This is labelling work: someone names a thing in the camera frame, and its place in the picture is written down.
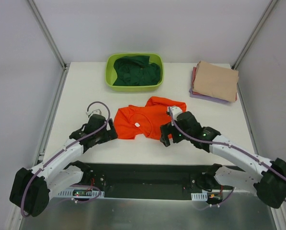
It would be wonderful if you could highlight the orange t shirt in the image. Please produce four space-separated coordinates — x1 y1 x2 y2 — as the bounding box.
114 96 186 140

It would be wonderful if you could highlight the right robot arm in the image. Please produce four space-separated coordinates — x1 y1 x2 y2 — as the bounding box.
160 106 286 209

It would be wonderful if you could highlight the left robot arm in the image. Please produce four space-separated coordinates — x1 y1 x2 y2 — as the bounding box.
10 114 117 218

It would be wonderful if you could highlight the green plastic bin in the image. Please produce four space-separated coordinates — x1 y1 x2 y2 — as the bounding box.
105 53 164 92

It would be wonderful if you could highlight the dark green t shirt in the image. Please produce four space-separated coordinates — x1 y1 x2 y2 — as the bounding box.
113 55 161 87

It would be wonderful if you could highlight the beige folded t shirt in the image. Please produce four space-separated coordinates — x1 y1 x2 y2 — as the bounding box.
192 61 239 103

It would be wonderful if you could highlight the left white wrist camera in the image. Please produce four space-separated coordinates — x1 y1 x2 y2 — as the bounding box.
86 109 102 117

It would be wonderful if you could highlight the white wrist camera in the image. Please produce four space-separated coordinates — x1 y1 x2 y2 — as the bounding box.
86 109 102 117
167 106 183 120

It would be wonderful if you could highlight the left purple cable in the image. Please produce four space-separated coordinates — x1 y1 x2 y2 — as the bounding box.
20 101 111 218

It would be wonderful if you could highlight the purple cable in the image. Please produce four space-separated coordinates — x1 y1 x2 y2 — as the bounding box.
20 101 111 218
168 107 286 211

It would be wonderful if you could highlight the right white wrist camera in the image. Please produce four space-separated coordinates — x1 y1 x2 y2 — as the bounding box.
167 106 183 120

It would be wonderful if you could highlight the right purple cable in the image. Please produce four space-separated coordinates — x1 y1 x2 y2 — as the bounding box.
168 107 286 211

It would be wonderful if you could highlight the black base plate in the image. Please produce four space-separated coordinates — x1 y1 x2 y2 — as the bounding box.
34 161 229 199

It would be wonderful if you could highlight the left white cable duct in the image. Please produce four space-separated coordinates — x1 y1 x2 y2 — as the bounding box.
54 188 104 199

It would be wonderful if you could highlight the white cable duct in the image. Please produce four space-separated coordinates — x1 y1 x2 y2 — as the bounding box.
54 188 104 199
191 192 208 202

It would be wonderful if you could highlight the right white cable duct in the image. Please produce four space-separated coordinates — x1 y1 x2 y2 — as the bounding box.
191 192 208 202

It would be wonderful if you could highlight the left aluminium frame post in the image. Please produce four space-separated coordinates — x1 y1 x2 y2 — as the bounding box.
26 0 68 70

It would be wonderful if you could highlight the aluminium frame post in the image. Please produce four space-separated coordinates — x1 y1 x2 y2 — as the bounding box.
26 0 68 70
231 0 279 70

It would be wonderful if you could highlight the right aluminium frame post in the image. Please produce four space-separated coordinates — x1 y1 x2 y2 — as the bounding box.
231 0 279 70

